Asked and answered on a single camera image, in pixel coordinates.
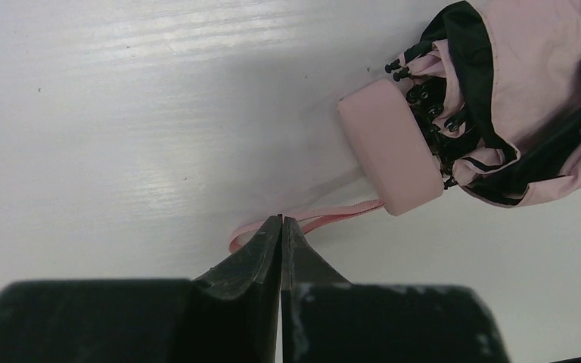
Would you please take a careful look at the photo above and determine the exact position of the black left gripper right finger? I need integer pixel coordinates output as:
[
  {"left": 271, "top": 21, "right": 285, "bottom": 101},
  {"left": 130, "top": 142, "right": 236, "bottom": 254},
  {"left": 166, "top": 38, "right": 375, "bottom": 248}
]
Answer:
[{"left": 281, "top": 218, "right": 508, "bottom": 362}]

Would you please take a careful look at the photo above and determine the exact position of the pink and black umbrella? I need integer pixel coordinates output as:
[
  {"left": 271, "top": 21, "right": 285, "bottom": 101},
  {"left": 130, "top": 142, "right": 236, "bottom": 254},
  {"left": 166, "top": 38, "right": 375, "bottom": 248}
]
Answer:
[{"left": 228, "top": 0, "right": 581, "bottom": 255}]

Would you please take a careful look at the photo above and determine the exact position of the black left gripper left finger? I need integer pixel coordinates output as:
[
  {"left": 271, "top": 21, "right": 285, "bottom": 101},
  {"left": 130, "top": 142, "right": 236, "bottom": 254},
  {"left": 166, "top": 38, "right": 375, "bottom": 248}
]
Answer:
[{"left": 0, "top": 216, "right": 283, "bottom": 362}]

